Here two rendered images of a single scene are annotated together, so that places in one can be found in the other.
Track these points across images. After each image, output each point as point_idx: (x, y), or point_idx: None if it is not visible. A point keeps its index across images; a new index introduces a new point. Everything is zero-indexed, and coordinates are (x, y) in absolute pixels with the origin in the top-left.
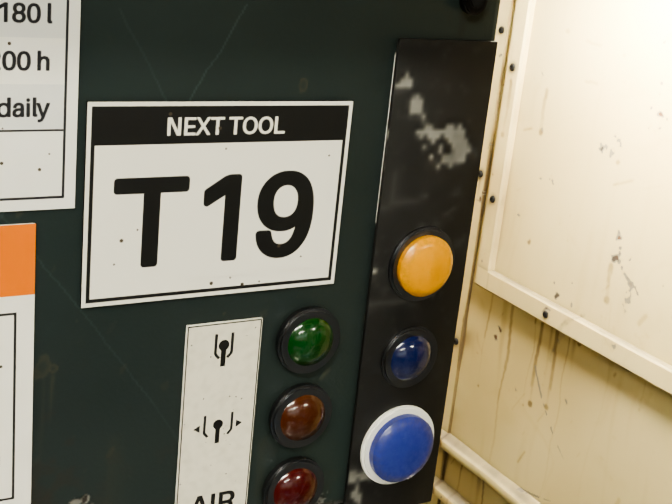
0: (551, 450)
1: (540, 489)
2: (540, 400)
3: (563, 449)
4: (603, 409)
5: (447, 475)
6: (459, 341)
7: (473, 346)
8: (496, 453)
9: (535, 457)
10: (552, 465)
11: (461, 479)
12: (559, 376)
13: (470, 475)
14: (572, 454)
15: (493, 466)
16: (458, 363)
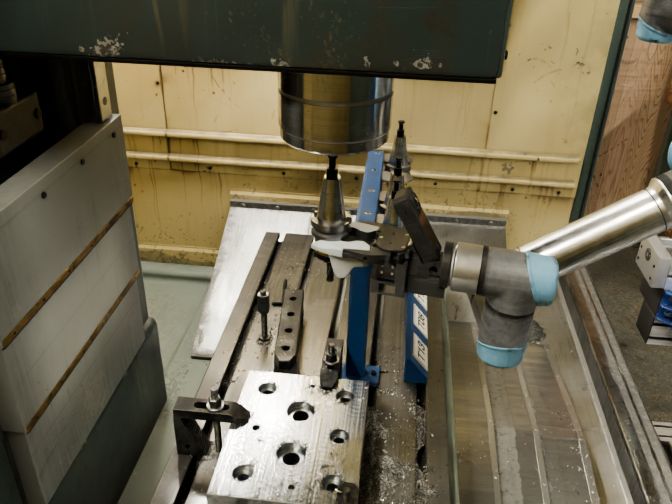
0: (232, 107)
1: (231, 127)
2: (219, 89)
3: (238, 104)
4: (255, 77)
5: (172, 149)
6: (159, 82)
7: (169, 81)
8: (200, 124)
9: (224, 115)
10: (234, 113)
11: (181, 146)
12: (227, 73)
13: (187, 141)
14: (244, 104)
15: (200, 130)
16: (162, 93)
